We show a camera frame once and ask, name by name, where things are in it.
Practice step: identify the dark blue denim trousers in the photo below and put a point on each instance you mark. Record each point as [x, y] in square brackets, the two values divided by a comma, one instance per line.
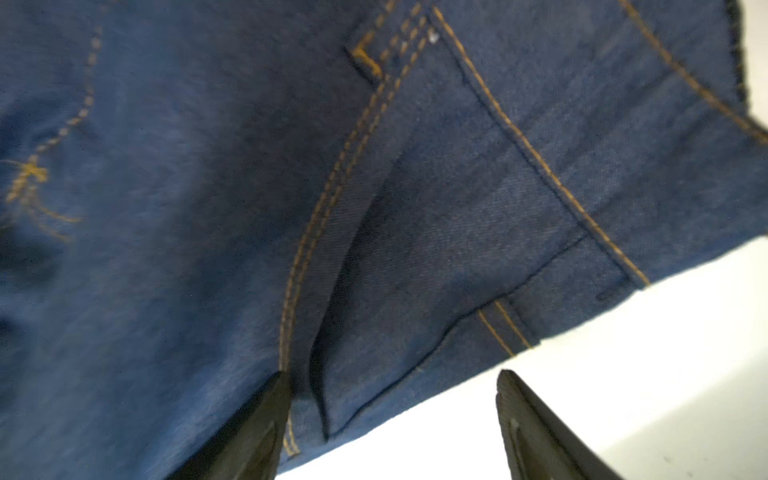
[381, 199]

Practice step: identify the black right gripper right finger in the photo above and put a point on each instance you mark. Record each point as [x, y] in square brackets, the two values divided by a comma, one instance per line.
[538, 444]

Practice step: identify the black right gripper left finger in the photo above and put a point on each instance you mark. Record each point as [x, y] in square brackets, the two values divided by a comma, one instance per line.
[249, 444]

